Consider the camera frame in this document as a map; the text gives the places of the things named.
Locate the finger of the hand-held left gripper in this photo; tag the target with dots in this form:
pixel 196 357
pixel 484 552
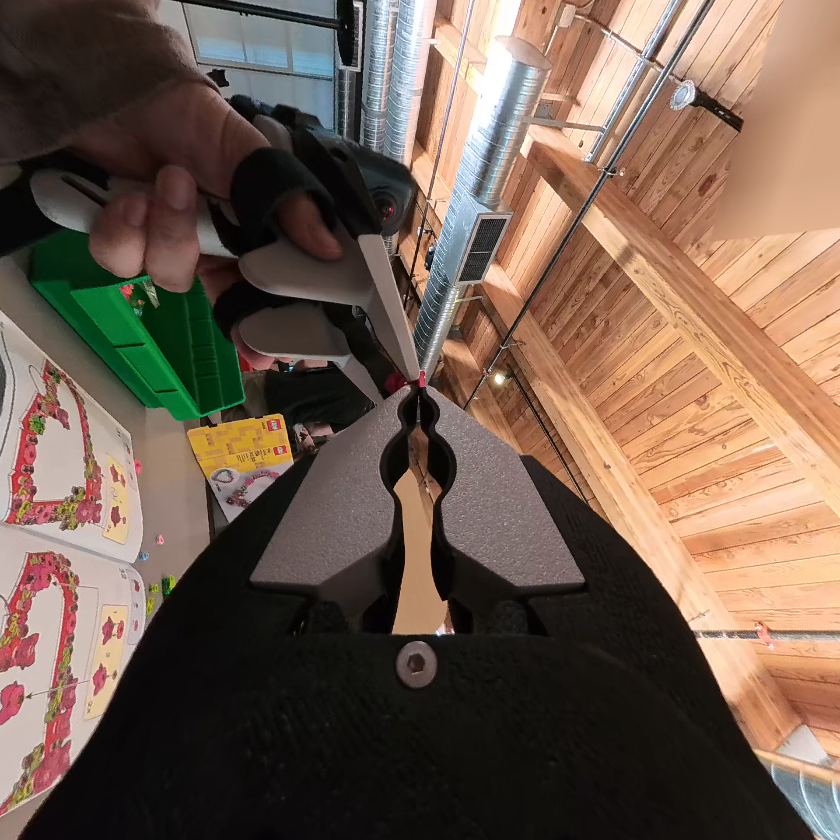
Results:
pixel 390 308
pixel 361 379

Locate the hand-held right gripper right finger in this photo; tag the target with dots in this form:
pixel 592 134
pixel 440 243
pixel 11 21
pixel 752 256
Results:
pixel 505 525

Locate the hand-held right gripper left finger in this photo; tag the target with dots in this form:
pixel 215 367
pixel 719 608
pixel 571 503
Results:
pixel 328 525

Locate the magenta lego rose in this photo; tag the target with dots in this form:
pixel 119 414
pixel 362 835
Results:
pixel 394 382

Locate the green plastic bin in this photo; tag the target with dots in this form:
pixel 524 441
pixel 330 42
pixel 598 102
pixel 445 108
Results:
pixel 164 354

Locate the person's left forearm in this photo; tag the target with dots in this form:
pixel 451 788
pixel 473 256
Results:
pixel 79 59

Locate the yellow lego box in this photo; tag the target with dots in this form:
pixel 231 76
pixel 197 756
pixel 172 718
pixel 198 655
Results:
pixel 236 446

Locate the open lego instruction booklet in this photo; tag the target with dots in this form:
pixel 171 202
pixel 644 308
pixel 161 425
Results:
pixel 59 453

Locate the person's left hand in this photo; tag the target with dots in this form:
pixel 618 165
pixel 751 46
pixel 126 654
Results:
pixel 184 131

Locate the lit ceiling spotlight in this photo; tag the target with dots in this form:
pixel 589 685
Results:
pixel 502 377

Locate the clear plastic bag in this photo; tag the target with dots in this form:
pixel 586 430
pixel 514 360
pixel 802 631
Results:
pixel 139 294

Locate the white ceiling sensor box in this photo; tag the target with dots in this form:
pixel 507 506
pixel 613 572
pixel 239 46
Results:
pixel 568 16

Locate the white track light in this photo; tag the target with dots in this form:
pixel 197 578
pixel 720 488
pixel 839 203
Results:
pixel 682 96

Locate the large dark air duct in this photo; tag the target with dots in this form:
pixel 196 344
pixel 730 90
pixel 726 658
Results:
pixel 400 65

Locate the silver air duct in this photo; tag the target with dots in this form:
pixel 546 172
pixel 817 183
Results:
pixel 485 131

